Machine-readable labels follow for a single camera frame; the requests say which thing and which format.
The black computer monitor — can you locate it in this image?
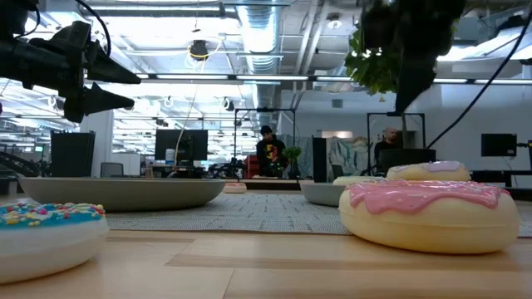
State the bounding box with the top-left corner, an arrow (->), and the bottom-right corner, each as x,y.
154,129 -> 209,162

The red box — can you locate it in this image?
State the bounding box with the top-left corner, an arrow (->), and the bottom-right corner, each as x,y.
243,154 -> 259,179

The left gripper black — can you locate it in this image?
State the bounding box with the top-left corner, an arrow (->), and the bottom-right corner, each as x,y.
24,20 -> 143,124

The small blue sprinkled donut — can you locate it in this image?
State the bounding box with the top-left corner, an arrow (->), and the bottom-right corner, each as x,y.
0,202 -> 110,286

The person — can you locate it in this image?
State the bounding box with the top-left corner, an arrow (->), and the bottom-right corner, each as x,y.
373,126 -> 401,164
255,125 -> 288,179

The grey woven placemat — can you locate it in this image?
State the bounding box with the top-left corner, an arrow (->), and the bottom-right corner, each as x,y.
103,192 -> 532,239

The large beige-grey round plate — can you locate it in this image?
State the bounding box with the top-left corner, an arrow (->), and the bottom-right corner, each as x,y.
18,177 -> 228,213

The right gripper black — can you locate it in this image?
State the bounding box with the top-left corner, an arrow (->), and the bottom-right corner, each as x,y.
360,0 -> 467,115

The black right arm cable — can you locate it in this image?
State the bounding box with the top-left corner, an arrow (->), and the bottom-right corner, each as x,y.
426,12 -> 532,150

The tall black panel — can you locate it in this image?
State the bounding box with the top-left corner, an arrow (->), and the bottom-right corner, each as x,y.
50,130 -> 96,179

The green leafy plant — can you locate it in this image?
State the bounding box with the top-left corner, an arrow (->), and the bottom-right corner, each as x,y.
344,24 -> 402,150

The light grey round plate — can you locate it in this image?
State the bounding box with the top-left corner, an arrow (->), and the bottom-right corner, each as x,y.
299,182 -> 347,208

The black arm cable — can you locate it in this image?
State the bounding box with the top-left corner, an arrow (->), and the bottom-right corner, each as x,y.
426,12 -> 532,150
73,0 -> 113,58

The grey office chair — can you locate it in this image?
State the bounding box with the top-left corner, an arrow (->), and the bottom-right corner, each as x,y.
100,162 -> 125,179

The large pink iced donut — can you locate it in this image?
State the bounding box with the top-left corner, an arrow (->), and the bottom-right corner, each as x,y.
338,179 -> 520,255

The large purple iced donut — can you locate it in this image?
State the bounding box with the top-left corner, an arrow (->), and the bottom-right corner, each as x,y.
385,160 -> 472,183

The narrow black panel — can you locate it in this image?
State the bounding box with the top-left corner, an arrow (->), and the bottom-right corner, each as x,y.
312,136 -> 328,184

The black ceiling-hung device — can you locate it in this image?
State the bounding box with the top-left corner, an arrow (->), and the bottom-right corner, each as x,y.
189,39 -> 209,62

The small red-pink iced donut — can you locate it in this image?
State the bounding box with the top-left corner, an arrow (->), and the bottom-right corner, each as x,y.
223,181 -> 248,194

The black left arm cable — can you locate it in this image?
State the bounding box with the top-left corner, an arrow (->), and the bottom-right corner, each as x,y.
73,0 -> 113,58

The black background rig frame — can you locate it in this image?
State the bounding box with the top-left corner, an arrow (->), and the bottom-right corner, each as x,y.
366,111 -> 427,175
234,107 -> 297,179

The small background potted plant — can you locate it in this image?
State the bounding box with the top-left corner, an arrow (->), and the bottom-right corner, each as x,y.
282,145 -> 303,180

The small black monitor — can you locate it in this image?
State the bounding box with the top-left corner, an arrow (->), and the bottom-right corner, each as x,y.
480,133 -> 519,158

